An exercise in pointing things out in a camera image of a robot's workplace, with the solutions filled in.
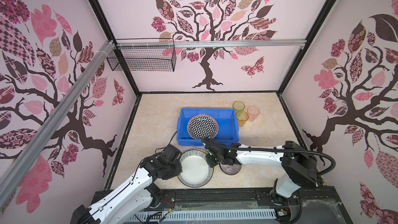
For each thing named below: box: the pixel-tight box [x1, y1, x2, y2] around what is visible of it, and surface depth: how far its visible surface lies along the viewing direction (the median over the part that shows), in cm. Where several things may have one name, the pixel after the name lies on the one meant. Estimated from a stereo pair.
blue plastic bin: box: [176, 108, 240, 147], surface depth 100 cm
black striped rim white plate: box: [177, 148, 215, 188], surface depth 81 cm
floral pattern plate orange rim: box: [187, 114, 219, 140], surface depth 101 cm
